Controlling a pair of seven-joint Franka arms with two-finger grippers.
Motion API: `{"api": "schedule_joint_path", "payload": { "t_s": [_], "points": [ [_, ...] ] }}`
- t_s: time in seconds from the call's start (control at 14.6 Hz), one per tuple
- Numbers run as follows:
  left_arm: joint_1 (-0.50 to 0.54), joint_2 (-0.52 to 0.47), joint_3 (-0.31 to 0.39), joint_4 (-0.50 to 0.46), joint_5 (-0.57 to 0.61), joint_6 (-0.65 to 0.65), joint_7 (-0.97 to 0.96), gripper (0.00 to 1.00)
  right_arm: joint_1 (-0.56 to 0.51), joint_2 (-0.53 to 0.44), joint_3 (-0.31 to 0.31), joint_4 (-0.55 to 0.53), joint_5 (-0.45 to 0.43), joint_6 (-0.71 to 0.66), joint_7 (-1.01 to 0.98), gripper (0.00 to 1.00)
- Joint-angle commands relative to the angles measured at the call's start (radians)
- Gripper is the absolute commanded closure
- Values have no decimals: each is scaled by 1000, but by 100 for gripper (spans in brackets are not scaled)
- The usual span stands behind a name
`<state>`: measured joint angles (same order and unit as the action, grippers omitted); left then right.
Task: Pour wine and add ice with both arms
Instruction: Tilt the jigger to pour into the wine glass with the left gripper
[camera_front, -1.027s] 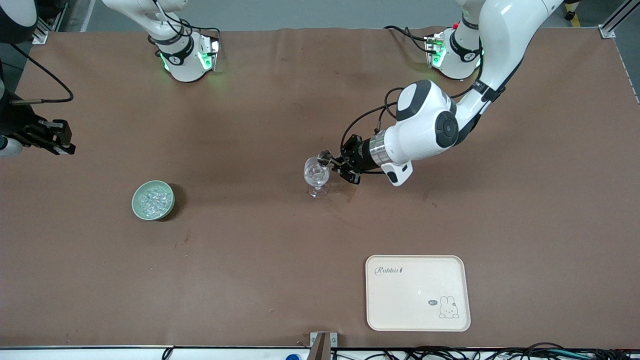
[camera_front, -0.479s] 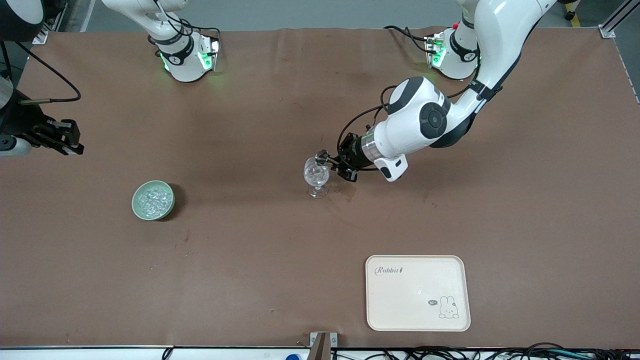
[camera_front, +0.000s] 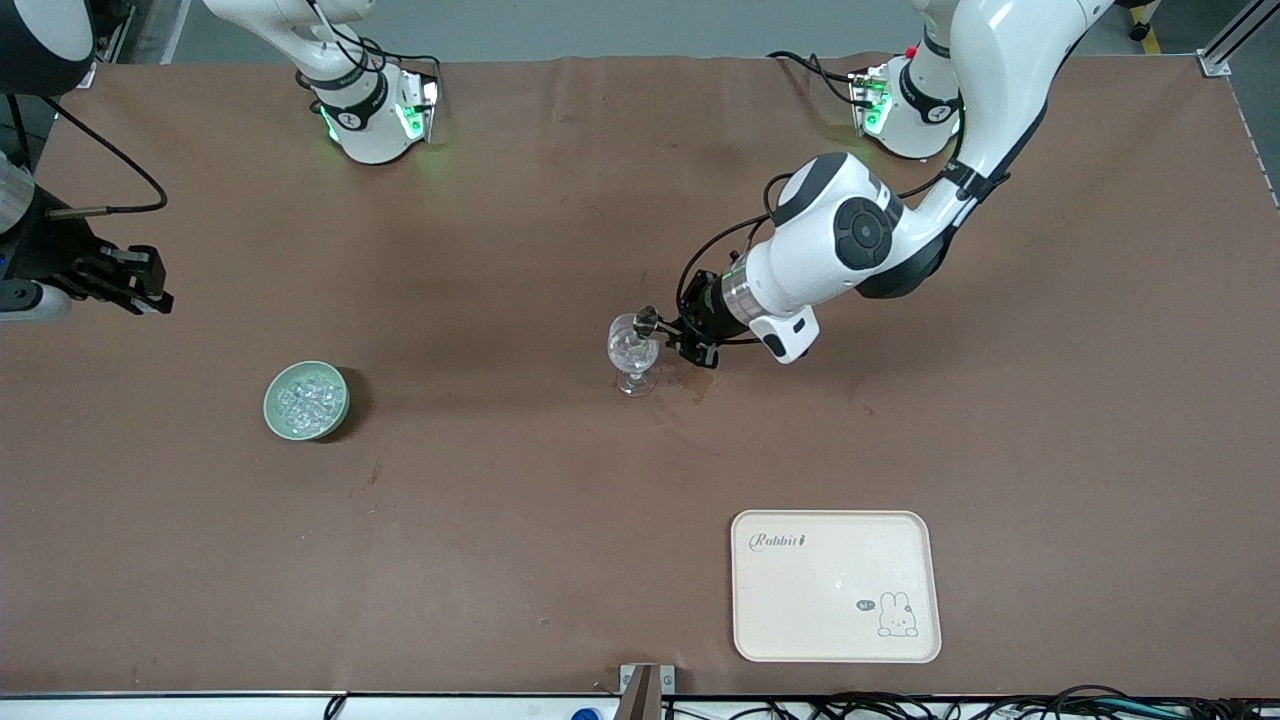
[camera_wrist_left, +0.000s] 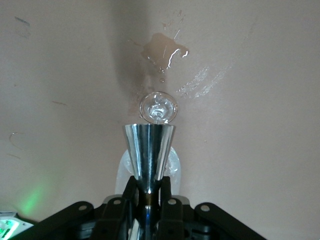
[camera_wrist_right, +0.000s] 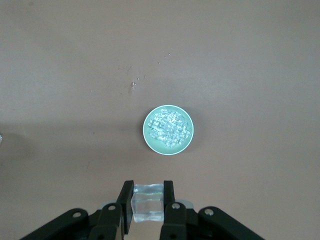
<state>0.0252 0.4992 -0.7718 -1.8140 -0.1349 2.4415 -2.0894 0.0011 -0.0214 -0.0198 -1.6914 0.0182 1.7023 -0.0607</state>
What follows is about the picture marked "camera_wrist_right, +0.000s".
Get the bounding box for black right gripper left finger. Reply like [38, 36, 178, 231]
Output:
[18, 180, 136, 240]

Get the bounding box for single clear ice cube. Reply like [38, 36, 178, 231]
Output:
[131, 183, 165, 224]

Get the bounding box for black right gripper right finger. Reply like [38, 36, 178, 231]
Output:
[159, 180, 263, 240]

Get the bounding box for pile of clear ice cubes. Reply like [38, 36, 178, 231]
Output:
[148, 107, 191, 149]

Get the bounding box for brown table cover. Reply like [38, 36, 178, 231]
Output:
[0, 0, 320, 240]

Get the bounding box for green ceramic bowl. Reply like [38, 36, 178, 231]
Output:
[142, 104, 196, 157]

